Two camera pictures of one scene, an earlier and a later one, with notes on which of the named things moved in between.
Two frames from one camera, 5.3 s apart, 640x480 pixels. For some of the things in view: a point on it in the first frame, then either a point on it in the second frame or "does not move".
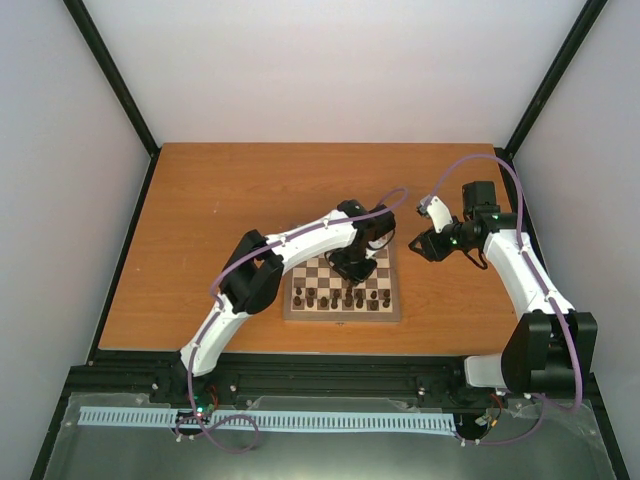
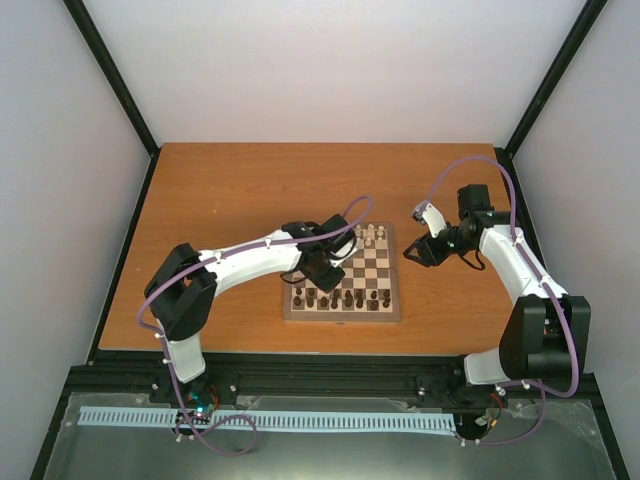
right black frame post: (552, 78) does not move
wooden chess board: (315, 292) does not move
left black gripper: (355, 277) -> (327, 284)
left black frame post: (92, 36) does not move
